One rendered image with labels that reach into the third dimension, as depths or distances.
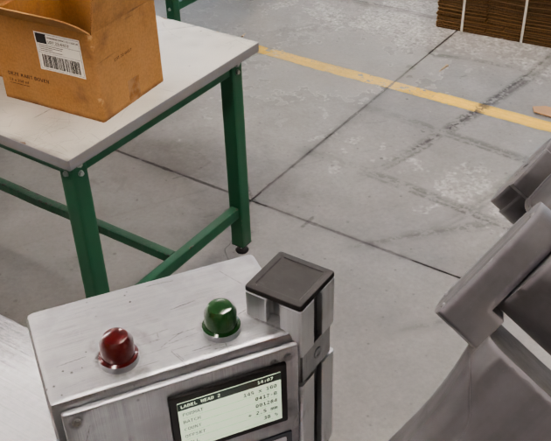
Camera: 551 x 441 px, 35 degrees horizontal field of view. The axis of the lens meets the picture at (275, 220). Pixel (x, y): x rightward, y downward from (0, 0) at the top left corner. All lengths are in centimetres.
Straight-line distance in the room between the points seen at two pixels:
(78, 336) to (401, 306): 229
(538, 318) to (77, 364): 31
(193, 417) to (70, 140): 170
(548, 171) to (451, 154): 289
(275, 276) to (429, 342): 215
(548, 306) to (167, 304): 30
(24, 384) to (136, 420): 94
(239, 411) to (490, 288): 25
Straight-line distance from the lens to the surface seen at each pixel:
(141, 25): 235
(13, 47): 240
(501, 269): 39
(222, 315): 56
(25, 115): 239
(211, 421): 59
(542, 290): 39
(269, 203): 329
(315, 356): 61
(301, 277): 58
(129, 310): 61
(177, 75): 249
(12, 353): 157
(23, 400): 148
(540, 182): 73
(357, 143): 366
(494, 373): 39
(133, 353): 56
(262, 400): 60
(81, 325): 60
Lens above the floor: 187
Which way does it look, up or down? 36 degrees down
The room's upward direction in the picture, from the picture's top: 2 degrees counter-clockwise
